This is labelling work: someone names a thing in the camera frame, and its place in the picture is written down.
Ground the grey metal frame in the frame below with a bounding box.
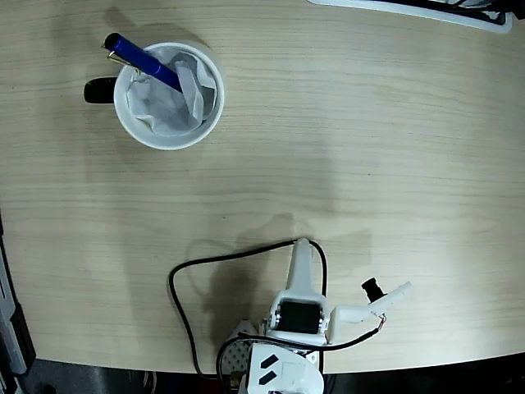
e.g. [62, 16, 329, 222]
[0, 245, 28, 377]

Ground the white camera mount with camera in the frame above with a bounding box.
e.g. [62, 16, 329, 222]
[327, 277, 413, 341]

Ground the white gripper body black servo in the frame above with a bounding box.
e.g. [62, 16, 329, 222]
[260, 290, 331, 344]

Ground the black cable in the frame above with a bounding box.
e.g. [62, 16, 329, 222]
[167, 240, 382, 378]

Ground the crumpled white paper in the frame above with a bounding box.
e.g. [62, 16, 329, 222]
[126, 47, 217, 138]

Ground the white mug with black handle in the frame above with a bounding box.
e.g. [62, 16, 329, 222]
[83, 40, 226, 151]

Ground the blue pen with silver clip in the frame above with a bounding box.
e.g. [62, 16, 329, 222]
[101, 32, 184, 94]

